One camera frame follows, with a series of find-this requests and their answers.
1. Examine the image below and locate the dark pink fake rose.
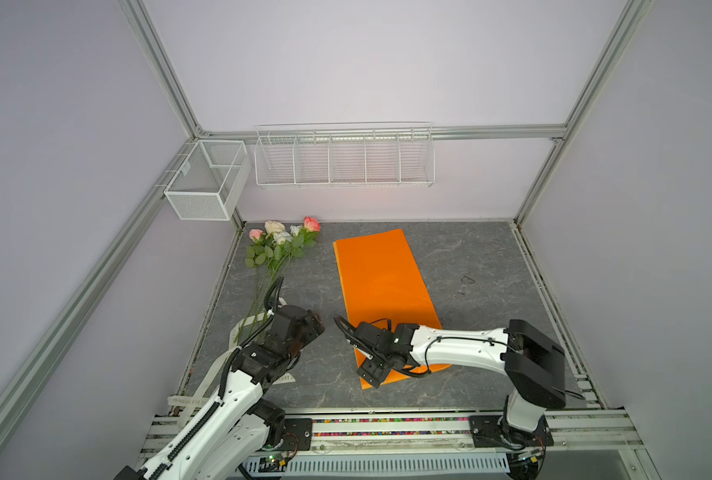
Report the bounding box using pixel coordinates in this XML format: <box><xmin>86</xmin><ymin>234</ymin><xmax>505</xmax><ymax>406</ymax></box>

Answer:
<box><xmin>245</xmin><ymin>217</ymin><xmax>321</xmax><ymax>316</ymax></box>

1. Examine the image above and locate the white fake rose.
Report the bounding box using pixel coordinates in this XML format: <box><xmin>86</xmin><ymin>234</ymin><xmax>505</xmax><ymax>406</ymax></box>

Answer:
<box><xmin>245</xmin><ymin>221</ymin><xmax>304</xmax><ymax>334</ymax></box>

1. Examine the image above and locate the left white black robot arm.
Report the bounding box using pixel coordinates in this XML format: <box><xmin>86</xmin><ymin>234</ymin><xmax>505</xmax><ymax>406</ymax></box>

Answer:
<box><xmin>116</xmin><ymin>277</ymin><xmax>325</xmax><ymax>479</ymax></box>

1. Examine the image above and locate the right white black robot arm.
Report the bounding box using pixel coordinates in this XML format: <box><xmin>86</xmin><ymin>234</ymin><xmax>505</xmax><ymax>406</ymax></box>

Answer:
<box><xmin>335</xmin><ymin>317</ymin><xmax>567</xmax><ymax>451</ymax></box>

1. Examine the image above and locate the cream fake rose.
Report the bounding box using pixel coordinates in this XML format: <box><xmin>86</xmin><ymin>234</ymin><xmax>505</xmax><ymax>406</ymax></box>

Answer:
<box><xmin>256</xmin><ymin>221</ymin><xmax>289</xmax><ymax>314</ymax></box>

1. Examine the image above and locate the white printed ribbon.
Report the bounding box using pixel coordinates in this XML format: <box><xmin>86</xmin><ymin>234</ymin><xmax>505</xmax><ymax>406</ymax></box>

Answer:
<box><xmin>167</xmin><ymin>312</ymin><xmax>269</xmax><ymax>431</ymax></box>

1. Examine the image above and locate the white mesh box basket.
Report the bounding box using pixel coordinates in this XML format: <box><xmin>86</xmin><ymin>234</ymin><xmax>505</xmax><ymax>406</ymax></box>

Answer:
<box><xmin>164</xmin><ymin>140</ymin><xmax>251</xmax><ymax>221</ymax></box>

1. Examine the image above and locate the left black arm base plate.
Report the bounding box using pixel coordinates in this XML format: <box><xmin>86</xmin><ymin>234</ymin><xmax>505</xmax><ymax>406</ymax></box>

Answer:
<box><xmin>262</xmin><ymin>417</ymin><xmax>313</xmax><ymax>452</ymax></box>

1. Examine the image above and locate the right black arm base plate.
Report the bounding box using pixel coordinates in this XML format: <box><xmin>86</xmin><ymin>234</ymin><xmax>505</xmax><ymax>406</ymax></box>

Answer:
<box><xmin>468</xmin><ymin>414</ymin><xmax>555</xmax><ymax>451</ymax></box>

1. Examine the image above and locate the white slotted cable duct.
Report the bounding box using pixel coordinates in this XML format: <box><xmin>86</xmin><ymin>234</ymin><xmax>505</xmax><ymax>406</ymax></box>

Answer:
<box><xmin>243</xmin><ymin>452</ymin><xmax>511</xmax><ymax>479</ymax></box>

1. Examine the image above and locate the white wire shelf basket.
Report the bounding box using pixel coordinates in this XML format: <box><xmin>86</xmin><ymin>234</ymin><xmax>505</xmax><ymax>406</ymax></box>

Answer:
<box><xmin>254</xmin><ymin>122</ymin><xmax>436</xmax><ymax>188</ymax></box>

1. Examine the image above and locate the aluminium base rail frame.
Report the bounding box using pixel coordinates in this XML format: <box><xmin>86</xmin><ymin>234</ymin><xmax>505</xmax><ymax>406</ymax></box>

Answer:
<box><xmin>130</xmin><ymin>409</ymin><xmax>663</xmax><ymax>480</ymax></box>

